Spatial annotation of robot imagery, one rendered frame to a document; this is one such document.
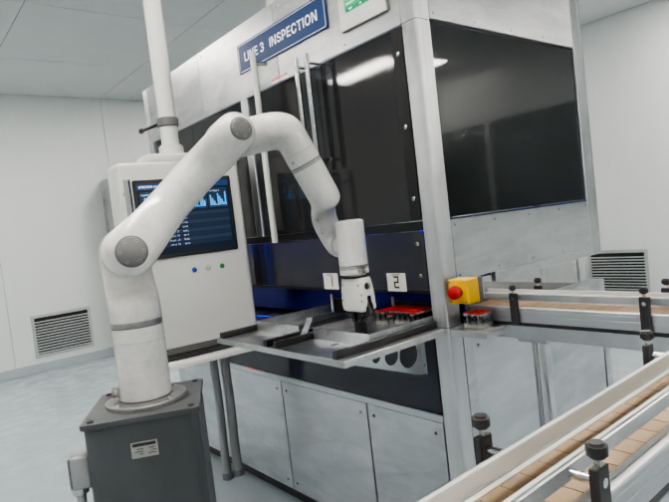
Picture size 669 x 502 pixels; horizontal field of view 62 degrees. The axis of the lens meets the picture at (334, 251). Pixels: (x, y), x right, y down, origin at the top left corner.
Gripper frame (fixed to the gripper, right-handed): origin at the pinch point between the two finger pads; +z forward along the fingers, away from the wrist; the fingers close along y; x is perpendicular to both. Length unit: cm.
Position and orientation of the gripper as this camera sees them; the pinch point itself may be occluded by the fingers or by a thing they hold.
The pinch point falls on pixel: (360, 328)
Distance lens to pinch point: 164.1
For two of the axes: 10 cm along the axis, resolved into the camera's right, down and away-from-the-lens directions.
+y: -6.3, 0.3, 7.8
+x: -7.7, 1.2, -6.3
